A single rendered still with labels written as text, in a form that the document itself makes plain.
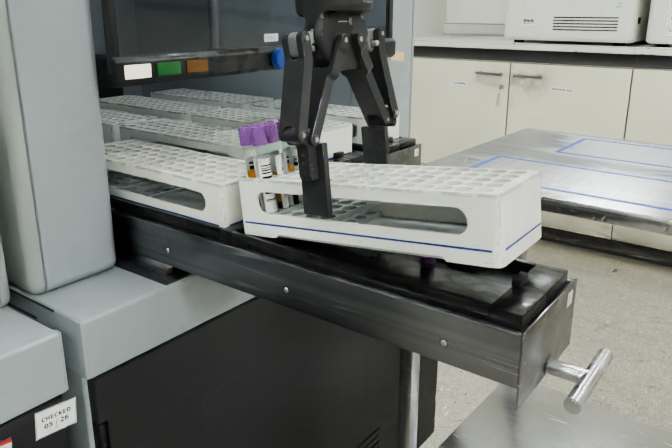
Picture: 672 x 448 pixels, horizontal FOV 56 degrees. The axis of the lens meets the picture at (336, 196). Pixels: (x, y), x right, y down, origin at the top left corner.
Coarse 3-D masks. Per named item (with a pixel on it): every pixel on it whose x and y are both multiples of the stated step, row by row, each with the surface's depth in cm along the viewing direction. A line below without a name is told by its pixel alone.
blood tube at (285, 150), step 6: (282, 144) 68; (282, 150) 69; (288, 150) 69; (282, 156) 69; (288, 156) 69; (282, 162) 69; (288, 162) 69; (288, 168) 69; (294, 168) 70; (288, 198) 70; (294, 198) 70; (294, 204) 70
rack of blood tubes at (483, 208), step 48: (240, 192) 68; (288, 192) 64; (336, 192) 60; (384, 192) 57; (432, 192) 54; (480, 192) 52; (528, 192) 56; (336, 240) 62; (384, 240) 58; (432, 240) 55; (480, 240) 52; (528, 240) 56
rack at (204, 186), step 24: (120, 144) 91; (144, 144) 90; (120, 168) 80; (144, 168) 77; (168, 168) 78; (192, 168) 78; (216, 168) 77; (240, 168) 78; (120, 192) 81; (144, 192) 86; (168, 192) 86; (192, 192) 87; (216, 192) 70; (192, 216) 74; (216, 216) 71; (240, 216) 73
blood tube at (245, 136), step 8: (240, 128) 66; (248, 128) 66; (240, 136) 66; (248, 136) 66; (240, 144) 67; (248, 144) 66; (248, 152) 67; (248, 160) 67; (256, 160) 67; (248, 168) 67; (256, 168) 67; (248, 176) 68; (256, 176) 67; (264, 208) 69
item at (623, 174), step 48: (480, 144) 112; (528, 144) 112; (576, 144) 112; (624, 144) 112; (576, 192) 83; (624, 192) 83; (480, 432) 121; (528, 432) 121; (576, 432) 121; (624, 432) 121
